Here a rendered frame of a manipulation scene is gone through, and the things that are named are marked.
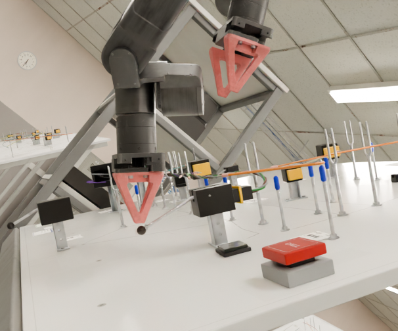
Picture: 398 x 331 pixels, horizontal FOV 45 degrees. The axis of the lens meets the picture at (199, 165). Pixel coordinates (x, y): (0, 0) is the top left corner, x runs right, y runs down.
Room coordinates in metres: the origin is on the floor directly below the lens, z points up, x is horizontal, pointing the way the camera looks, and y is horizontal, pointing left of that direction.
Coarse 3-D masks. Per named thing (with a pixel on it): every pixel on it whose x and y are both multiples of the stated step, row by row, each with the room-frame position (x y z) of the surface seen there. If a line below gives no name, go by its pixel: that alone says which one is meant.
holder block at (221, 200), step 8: (216, 184) 0.72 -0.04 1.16; (224, 184) 0.69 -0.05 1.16; (192, 192) 0.71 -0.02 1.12; (200, 192) 0.68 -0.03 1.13; (208, 192) 0.68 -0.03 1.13; (216, 192) 0.69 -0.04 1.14; (224, 192) 0.69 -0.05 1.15; (232, 192) 0.69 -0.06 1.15; (192, 200) 0.71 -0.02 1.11; (200, 200) 0.69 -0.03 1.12; (208, 200) 0.69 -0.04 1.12; (216, 200) 0.69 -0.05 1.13; (224, 200) 0.69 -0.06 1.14; (232, 200) 0.69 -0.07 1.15; (192, 208) 0.72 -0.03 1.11; (200, 208) 0.69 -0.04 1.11; (208, 208) 0.69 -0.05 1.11; (216, 208) 0.69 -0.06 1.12; (224, 208) 0.69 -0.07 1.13; (232, 208) 0.69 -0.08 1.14; (200, 216) 0.69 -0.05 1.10
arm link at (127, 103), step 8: (128, 88) 0.64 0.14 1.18; (136, 88) 0.64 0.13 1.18; (144, 88) 0.64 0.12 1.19; (152, 88) 0.65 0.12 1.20; (120, 96) 0.65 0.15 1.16; (128, 96) 0.64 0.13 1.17; (136, 96) 0.64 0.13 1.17; (144, 96) 0.64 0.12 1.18; (152, 96) 0.65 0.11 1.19; (120, 104) 0.65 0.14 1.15; (128, 104) 0.64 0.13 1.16; (136, 104) 0.64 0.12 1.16; (144, 104) 0.64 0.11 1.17; (152, 104) 0.65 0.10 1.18; (160, 104) 0.65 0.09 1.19; (120, 112) 0.65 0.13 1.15; (128, 112) 0.64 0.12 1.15; (136, 112) 0.64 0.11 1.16; (144, 112) 0.64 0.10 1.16; (152, 112) 0.65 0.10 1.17
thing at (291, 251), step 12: (288, 240) 0.52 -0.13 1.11; (300, 240) 0.51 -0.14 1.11; (312, 240) 0.50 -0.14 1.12; (264, 252) 0.51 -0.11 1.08; (276, 252) 0.48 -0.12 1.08; (288, 252) 0.47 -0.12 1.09; (300, 252) 0.47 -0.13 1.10; (312, 252) 0.48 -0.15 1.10; (324, 252) 0.48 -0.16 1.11; (288, 264) 0.47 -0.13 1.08; (300, 264) 0.49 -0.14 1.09
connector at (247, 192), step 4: (232, 188) 0.71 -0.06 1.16; (236, 188) 0.70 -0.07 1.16; (244, 188) 0.70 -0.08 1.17; (248, 188) 0.70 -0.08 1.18; (236, 192) 0.70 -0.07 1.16; (244, 192) 0.70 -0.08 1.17; (248, 192) 0.70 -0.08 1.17; (252, 192) 0.71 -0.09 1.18; (236, 196) 0.70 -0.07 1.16; (244, 196) 0.70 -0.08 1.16; (248, 196) 0.70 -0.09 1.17; (252, 196) 0.70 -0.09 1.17; (236, 200) 0.70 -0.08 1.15; (244, 200) 0.70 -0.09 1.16
